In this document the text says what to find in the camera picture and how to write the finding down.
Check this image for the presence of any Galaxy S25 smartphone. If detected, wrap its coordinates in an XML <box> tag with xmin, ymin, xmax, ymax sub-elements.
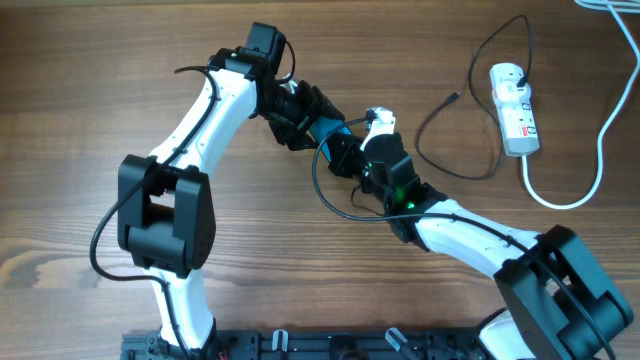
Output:
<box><xmin>309</xmin><ymin>117</ymin><xmax>357</xmax><ymax>163</ymax></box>

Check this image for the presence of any black charging cable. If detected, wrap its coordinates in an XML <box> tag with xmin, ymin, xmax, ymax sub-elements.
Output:
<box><xmin>414</xmin><ymin>14</ymin><xmax>534</xmax><ymax>181</ymax></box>

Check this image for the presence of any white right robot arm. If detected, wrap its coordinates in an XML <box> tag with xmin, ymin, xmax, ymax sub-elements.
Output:
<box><xmin>320</xmin><ymin>131</ymin><xmax>634</xmax><ymax>359</ymax></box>

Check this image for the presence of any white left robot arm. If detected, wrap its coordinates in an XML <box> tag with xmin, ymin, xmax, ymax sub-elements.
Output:
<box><xmin>116</xmin><ymin>22</ymin><xmax>345</xmax><ymax>359</ymax></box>

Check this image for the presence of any white power strip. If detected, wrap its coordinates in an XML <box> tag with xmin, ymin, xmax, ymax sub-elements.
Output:
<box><xmin>489</xmin><ymin>63</ymin><xmax>540</xmax><ymax>157</ymax></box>

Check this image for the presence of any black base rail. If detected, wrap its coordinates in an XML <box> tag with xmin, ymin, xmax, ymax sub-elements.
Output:
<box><xmin>119</xmin><ymin>327</ymin><xmax>491</xmax><ymax>360</ymax></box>

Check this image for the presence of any white power strip cord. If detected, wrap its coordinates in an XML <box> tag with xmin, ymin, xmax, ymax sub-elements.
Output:
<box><xmin>521</xmin><ymin>0</ymin><xmax>640</xmax><ymax>211</ymax></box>

